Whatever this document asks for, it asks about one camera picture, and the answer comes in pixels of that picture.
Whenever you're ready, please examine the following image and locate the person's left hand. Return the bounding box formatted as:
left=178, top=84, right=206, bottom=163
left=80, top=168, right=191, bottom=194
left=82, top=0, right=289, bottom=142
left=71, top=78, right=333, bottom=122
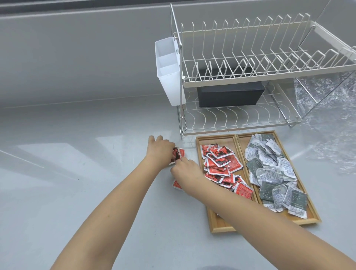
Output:
left=145, top=135, right=176, bottom=171

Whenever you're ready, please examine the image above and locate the person's right hand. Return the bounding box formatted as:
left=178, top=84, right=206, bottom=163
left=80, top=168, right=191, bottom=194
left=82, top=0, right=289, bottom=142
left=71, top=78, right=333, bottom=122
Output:
left=170, top=157, right=208, bottom=194

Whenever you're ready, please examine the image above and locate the pile of red sachets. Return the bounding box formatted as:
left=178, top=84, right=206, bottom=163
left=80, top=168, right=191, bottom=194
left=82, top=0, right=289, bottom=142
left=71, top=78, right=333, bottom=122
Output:
left=200, top=144, right=254, bottom=201

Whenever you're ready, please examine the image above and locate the wooden tray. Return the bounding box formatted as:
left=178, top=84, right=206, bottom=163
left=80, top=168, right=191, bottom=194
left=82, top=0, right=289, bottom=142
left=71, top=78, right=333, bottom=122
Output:
left=235, top=131, right=322, bottom=226
left=195, top=134, right=261, bottom=234

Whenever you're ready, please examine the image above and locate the pile of grey sachets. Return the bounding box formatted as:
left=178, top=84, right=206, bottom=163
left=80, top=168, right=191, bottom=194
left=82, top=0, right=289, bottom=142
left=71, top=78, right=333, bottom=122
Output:
left=244, top=133, right=309, bottom=220

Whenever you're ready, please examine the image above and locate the person's right forearm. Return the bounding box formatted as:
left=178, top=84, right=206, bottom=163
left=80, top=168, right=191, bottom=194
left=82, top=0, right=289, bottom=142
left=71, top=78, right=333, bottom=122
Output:
left=192, top=178, right=356, bottom=270

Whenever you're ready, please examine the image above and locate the person's left forearm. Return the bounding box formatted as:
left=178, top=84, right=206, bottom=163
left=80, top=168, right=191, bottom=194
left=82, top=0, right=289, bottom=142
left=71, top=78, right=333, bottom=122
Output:
left=51, top=155, right=167, bottom=270

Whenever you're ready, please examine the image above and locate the white plastic cutlery holder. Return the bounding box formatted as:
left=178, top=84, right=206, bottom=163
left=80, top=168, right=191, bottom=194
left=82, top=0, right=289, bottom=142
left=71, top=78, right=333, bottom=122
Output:
left=154, top=36, right=186, bottom=107

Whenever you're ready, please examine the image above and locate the black box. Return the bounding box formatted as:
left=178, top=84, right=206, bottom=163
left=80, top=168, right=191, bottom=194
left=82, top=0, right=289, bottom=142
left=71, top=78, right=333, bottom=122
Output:
left=196, top=62, right=266, bottom=108

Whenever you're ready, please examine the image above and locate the white wire dish rack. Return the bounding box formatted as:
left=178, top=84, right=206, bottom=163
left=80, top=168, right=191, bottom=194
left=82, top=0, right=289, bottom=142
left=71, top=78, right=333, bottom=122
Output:
left=169, top=0, right=356, bottom=137

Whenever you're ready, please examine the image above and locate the dark window frame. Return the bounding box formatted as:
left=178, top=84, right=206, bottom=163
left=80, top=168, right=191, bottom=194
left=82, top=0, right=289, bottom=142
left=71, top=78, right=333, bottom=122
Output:
left=0, top=0, right=281, bottom=15

